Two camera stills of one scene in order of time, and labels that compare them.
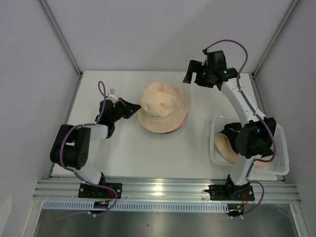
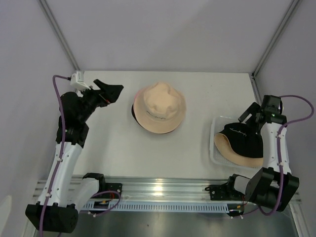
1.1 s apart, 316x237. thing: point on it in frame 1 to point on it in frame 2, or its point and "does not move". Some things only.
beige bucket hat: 163,108 does not move
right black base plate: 226,192 does not move
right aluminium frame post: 269,47 does not move
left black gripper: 130,109 to 108,93
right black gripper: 193,66 to 254,108
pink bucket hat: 183,122 to 136,94
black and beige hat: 225,143 does not move
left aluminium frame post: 59,32 does not move
